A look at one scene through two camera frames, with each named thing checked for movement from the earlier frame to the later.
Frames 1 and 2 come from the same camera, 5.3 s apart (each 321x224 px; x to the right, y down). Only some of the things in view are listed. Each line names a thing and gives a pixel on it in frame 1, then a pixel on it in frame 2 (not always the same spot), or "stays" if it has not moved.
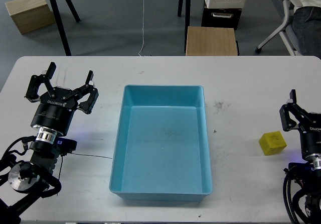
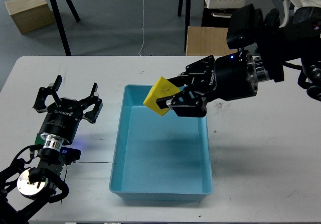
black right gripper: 310,132 → 231,77
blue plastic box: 161,149 stays
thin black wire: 91,155 → 87,161
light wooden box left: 30,13 stays
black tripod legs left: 71,6 stays
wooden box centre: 210,41 stays
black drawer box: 220,17 stays
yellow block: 272,143 → 162,88
